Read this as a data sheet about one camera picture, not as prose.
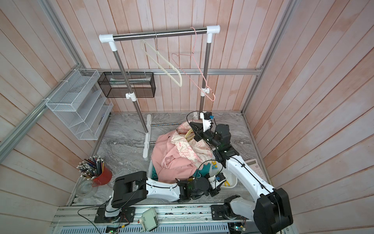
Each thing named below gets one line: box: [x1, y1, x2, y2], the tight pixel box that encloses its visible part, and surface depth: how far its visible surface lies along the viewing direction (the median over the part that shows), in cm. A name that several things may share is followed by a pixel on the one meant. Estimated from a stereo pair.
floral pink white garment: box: [170, 121, 214, 172], surface depth 70 cm
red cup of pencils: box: [76, 155, 113, 188], surface depth 77 cm
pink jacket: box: [150, 129, 204, 184], surface depth 74 cm
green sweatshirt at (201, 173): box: [192, 162, 211, 178], surface depth 74 cm
